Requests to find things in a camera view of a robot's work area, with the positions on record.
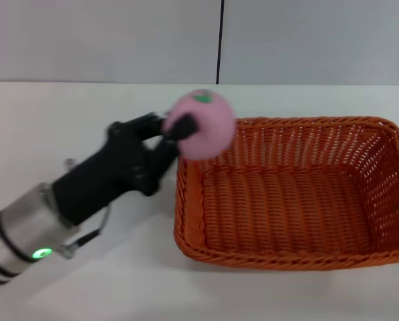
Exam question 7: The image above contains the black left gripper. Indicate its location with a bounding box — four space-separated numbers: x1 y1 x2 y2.
53 112 201 229

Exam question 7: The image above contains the pink peach toy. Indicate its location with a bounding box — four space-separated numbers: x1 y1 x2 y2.
161 88 237 161

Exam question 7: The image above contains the left arm wrist cable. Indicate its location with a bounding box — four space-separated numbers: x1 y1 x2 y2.
60 205 112 260

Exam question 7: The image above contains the black vertical wall cable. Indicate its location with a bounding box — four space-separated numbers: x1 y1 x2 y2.
215 0 226 85

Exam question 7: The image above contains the orange woven plastic basket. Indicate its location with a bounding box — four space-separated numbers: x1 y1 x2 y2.
173 116 399 272

